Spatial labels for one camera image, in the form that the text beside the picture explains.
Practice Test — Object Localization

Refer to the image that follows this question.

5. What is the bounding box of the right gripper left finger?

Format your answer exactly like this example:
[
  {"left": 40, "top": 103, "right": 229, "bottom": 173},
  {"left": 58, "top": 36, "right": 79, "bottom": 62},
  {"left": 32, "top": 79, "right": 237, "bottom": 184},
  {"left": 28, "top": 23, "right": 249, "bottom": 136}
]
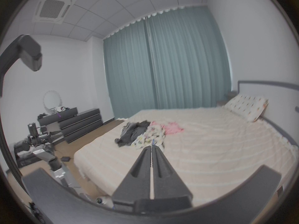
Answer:
[{"left": 112, "top": 145, "right": 153, "bottom": 213}]

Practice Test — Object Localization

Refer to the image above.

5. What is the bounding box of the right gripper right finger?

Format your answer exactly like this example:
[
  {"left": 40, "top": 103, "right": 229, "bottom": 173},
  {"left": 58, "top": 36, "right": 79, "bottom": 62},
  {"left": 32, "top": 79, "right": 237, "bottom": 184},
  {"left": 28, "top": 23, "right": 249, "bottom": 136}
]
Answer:
[{"left": 151, "top": 145, "right": 194, "bottom": 214}]

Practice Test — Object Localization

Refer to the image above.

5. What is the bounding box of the white printed pyjama top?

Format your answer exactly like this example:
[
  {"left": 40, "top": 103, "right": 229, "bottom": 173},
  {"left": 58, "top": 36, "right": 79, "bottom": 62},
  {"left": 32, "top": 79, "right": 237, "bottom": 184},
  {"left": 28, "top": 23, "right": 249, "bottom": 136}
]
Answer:
[{"left": 131, "top": 125, "right": 165, "bottom": 149}]

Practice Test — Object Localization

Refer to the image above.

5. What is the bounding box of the pile of clothes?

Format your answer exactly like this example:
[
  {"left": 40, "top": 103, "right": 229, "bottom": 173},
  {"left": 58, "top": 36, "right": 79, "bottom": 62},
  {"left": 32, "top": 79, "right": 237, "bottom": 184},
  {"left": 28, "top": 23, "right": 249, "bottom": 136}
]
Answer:
[{"left": 114, "top": 120, "right": 151, "bottom": 147}]

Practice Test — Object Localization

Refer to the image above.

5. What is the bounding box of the bed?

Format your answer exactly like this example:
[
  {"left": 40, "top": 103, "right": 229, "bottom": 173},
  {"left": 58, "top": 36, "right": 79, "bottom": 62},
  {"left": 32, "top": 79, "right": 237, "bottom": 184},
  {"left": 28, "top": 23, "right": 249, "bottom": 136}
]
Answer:
[{"left": 74, "top": 80, "right": 299, "bottom": 207}]

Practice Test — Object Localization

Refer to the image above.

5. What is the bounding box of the pink garment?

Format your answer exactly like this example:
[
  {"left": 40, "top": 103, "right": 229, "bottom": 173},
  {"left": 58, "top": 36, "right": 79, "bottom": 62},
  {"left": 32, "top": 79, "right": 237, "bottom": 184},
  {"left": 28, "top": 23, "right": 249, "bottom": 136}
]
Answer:
[{"left": 150, "top": 121, "right": 185, "bottom": 135}]

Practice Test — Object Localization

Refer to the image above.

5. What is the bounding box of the dark grey chest of drawers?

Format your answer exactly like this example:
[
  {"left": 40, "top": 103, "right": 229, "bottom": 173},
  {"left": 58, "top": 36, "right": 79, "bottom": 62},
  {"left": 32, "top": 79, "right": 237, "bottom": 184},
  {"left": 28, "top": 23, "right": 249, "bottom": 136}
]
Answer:
[{"left": 58, "top": 108, "right": 104, "bottom": 144}]

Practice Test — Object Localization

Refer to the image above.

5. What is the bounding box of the dark grey dressing table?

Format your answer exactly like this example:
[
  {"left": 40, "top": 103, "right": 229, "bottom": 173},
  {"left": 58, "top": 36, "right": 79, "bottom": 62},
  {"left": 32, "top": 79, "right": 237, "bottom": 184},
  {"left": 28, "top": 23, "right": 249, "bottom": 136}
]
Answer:
[{"left": 37, "top": 106, "right": 78, "bottom": 137}]

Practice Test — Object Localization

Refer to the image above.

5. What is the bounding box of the white printed pillow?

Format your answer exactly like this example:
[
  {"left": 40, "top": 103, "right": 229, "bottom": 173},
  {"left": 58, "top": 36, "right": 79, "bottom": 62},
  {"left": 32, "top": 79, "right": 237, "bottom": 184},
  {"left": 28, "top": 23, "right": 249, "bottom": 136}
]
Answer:
[{"left": 224, "top": 94, "right": 269, "bottom": 123}]

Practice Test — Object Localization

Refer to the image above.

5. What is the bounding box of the round white mirror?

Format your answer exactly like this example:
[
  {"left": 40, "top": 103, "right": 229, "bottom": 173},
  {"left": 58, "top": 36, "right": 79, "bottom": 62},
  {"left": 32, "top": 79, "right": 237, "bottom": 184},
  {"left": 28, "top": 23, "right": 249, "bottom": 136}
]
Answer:
[{"left": 43, "top": 91, "right": 63, "bottom": 114}]

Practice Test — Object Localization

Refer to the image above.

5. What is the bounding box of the blue-green curtain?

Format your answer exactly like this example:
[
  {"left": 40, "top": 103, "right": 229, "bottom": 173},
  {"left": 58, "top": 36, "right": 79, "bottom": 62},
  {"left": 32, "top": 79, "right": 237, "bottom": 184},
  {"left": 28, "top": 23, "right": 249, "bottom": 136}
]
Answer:
[{"left": 103, "top": 5, "right": 232, "bottom": 121}]

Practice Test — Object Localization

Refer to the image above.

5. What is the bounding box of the ceiling air conditioner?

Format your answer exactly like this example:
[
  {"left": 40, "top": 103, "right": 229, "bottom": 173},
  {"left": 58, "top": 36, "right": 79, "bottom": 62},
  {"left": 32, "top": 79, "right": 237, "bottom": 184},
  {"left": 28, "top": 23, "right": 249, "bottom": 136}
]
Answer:
[{"left": 31, "top": 0, "right": 80, "bottom": 25}]

